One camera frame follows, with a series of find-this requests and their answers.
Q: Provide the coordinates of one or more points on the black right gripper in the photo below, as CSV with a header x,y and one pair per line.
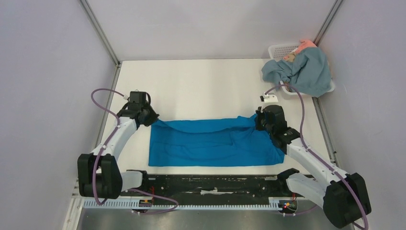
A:
x,y
261,120

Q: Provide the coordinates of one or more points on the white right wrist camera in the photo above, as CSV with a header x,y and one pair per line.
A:
x,y
269,98

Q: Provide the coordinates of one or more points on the aluminium corner frame post right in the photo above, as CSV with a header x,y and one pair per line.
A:
x,y
327,22

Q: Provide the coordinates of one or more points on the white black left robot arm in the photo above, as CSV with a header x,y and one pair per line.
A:
x,y
99,175

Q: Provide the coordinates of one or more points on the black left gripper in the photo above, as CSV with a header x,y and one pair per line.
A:
x,y
153,116

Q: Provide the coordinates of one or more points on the aluminium front frame rail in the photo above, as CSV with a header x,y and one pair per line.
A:
x,y
75,192

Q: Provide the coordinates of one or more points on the white slotted cable duct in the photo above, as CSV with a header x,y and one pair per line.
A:
x,y
135,204

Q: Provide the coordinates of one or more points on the tan t shirt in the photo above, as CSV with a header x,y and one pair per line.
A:
x,y
289,58

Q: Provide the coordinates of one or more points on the pink t shirt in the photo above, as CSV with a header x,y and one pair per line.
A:
x,y
304,44

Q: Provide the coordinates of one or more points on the aluminium corner frame post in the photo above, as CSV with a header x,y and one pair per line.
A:
x,y
100,32
327,22

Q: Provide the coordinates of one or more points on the aluminium corner frame post left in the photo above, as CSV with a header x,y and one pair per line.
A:
x,y
100,32

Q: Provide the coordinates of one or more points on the bright blue t shirt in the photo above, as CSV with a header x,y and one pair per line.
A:
x,y
226,142

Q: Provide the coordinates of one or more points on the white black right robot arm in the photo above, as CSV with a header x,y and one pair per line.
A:
x,y
343,197

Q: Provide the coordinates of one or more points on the grey-blue t shirt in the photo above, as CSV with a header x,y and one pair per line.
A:
x,y
309,72

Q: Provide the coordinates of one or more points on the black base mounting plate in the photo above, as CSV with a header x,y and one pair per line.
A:
x,y
216,189

